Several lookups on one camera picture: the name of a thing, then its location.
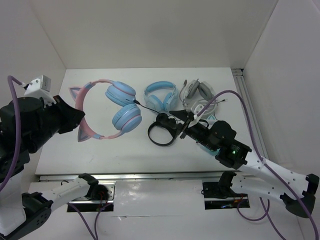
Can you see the aluminium rail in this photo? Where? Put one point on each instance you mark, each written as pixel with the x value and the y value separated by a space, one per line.
pixel 138 176
pixel 243 91

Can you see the teal white cat-ear headphones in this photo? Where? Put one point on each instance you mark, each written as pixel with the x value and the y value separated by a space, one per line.
pixel 211 119

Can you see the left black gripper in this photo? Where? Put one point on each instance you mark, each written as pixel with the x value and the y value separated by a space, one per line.
pixel 73 116

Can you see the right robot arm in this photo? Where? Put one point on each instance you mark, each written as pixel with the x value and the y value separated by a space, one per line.
pixel 297 192

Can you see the black on-ear headphones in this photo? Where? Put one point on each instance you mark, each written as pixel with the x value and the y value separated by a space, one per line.
pixel 163 132

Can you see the aluminium rail front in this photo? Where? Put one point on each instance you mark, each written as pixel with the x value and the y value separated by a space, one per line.
pixel 138 176

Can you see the pink blue cat-ear headphones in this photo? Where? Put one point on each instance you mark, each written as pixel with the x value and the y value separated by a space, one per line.
pixel 126 115

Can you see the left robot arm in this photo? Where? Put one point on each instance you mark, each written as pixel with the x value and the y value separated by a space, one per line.
pixel 26 124

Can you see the light blue headphones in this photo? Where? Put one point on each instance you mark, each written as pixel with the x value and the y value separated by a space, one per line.
pixel 161 96

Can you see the grey white gaming headset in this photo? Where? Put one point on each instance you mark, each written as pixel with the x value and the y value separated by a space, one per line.
pixel 195 93

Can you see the aluminium rail right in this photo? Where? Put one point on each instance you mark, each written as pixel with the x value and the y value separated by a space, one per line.
pixel 243 91

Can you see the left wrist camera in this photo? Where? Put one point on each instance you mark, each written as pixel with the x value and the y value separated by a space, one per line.
pixel 39 88

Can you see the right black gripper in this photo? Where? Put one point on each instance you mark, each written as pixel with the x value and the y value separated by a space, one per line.
pixel 181 114

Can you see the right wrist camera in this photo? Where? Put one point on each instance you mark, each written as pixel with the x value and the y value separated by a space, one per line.
pixel 195 114

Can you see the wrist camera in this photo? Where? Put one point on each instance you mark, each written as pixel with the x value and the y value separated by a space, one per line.
pixel 195 114
pixel 39 88

